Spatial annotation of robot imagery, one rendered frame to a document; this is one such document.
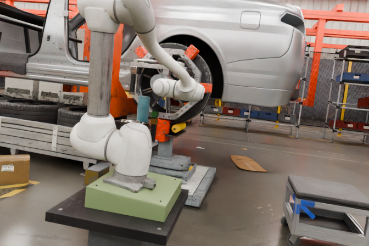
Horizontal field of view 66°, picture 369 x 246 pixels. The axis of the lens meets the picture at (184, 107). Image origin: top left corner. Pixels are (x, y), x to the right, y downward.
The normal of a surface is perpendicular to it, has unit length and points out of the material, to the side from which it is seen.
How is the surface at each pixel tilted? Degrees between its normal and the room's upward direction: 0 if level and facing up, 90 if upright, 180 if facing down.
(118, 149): 88
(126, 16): 141
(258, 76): 90
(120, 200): 90
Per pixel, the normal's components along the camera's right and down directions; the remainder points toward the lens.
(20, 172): 0.48, 0.12
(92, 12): -0.32, 0.28
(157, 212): -0.18, 0.06
